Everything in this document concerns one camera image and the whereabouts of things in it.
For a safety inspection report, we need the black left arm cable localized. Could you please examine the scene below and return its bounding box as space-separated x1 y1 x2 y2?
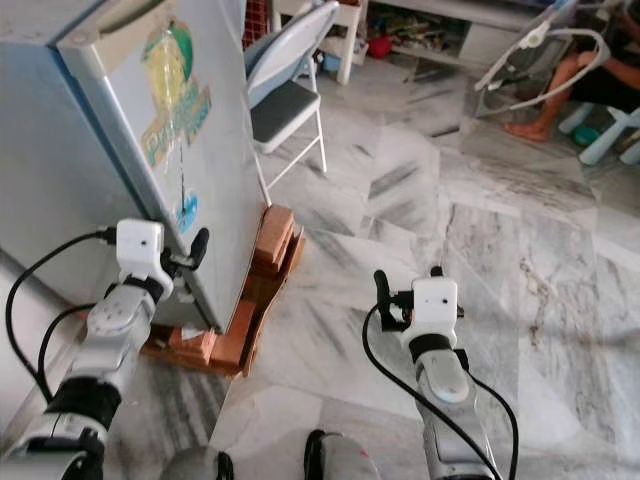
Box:
4 227 118 403

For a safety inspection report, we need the small red toy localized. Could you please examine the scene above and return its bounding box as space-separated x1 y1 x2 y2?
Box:
367 35 394 60

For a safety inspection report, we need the person's bare leg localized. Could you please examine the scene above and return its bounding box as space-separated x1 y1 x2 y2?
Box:
503 48 640 143

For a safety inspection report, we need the grey robot right leg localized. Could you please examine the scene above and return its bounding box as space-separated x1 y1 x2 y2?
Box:
303 429 393 480

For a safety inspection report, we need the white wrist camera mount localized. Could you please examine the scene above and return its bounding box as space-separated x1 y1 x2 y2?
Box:
409 277 460 343
117 219 174 291

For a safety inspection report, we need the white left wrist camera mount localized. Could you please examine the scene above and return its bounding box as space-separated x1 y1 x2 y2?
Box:
117 219 174 291

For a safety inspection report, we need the light blue small fridge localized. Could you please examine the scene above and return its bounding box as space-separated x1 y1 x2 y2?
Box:
0 0 269 336

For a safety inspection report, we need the white folding chair grey seat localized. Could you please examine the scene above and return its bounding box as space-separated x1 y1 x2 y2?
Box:
245 0 341 198

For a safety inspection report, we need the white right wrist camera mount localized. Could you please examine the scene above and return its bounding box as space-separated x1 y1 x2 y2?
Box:
409 277 460 343

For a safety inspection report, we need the teal bowl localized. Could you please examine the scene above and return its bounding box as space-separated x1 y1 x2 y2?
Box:
572 124 602 149

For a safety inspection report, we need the pale green plastic stool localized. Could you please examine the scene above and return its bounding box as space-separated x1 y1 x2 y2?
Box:
558 100 640 167

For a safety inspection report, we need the white low shelf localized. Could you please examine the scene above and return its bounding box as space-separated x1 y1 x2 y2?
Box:
268 0 566 83

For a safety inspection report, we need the orange wooden fridge stand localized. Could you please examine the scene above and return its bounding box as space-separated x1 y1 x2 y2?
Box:
145 203 306 379

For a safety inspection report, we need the white frame baby bouncer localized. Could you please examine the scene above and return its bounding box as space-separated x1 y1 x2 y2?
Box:
473 15 613 116

